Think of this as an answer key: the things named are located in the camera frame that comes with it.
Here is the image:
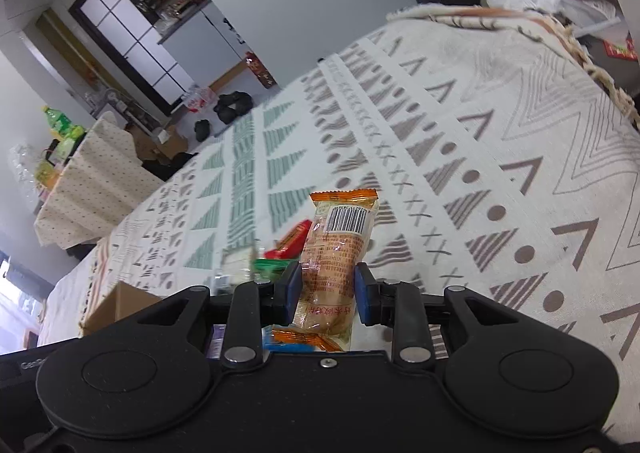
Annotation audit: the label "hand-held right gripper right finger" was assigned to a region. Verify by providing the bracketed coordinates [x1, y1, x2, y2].
[354, 263, 521, 365]

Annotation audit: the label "patterned cream blanket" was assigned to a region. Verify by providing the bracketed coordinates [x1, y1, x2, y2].
[37, 3, 640, 453]

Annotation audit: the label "clear plastic bottle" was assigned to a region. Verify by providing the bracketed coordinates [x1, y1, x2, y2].
[7, 143, 42, 204]

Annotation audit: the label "clear snack packet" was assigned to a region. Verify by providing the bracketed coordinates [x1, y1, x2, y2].
[219, 244, 260, 285]

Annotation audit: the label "white desk fan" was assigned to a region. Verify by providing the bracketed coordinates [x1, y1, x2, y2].
[90, 88, 126, 114]

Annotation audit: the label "green soda bottle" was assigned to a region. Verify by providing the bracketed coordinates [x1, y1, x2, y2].
[42, 105, 86, 141]

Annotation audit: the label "white red plastic bag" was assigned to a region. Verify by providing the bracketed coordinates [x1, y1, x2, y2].
[180, 85, 217, 112]

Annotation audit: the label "green snack packet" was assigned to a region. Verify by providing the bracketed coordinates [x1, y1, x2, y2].
[252, 258, 296, 284]

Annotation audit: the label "red paper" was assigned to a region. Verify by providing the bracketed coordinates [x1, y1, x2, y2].
[604, 38, 638, 61]

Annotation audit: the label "white refrigerator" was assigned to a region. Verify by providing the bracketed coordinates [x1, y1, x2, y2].
[157, 0, 251, 104]

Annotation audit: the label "orange snack packet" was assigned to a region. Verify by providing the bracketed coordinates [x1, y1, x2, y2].
[272, 189, 379, 353]

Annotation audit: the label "bright window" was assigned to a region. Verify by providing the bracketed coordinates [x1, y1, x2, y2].
[0, 253, 51, 349]

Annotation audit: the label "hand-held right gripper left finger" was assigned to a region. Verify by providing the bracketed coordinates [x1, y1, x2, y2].
[130, 262, 304, 368]

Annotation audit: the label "brown cardboard box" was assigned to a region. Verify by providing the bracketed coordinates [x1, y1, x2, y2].
[80, 280, 166, 337]

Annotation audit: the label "table with dotted tablecloth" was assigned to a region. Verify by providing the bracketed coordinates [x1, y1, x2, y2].
[34, 113, 166, 249]

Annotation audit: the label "sliding glass door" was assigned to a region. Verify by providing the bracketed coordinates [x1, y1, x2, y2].
[69, 0, 196, 116]

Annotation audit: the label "red candy packet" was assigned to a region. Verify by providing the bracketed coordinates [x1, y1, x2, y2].
[264, 219, 313, 261]

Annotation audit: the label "red patterned box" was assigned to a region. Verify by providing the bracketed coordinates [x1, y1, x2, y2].
[244, 52, 277, 88]

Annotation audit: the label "cardboard boxes on floor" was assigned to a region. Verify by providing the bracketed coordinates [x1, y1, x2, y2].
[127, 125, 187, 164]

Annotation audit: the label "purple snack packet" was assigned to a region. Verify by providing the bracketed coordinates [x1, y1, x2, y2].
[209, 325, 229, 359]

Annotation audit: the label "large black bag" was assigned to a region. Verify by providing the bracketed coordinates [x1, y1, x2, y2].
[213, 91, 253, 124]

